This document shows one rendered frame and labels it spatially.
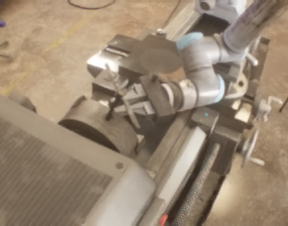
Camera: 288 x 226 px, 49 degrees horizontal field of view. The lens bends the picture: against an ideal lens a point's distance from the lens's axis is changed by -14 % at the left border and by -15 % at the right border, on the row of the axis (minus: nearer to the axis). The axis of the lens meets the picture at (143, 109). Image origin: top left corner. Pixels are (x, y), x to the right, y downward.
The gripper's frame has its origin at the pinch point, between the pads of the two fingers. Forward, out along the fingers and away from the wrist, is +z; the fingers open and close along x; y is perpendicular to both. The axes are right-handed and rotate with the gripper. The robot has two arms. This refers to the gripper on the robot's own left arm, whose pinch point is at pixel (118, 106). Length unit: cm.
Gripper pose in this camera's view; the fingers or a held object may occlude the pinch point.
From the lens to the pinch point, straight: 93.8
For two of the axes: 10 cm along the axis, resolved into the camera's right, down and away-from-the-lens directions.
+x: 4.0, 8.2, -4.2
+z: -8.6, 1.8, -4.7
